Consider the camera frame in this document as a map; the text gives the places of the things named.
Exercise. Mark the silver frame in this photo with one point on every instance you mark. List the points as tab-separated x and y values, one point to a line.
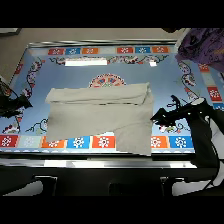
116	164

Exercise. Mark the pale grey garment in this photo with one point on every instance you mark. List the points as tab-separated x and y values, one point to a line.
100	116

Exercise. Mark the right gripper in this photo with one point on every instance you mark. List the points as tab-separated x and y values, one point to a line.
165	116

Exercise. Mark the purple garment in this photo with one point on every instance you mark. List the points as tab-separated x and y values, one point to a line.
203	46

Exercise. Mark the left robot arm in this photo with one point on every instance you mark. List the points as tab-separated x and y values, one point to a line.
13	105

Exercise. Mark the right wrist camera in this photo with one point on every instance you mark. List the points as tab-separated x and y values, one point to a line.
174	101

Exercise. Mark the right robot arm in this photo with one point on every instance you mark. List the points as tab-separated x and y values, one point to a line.
200	126

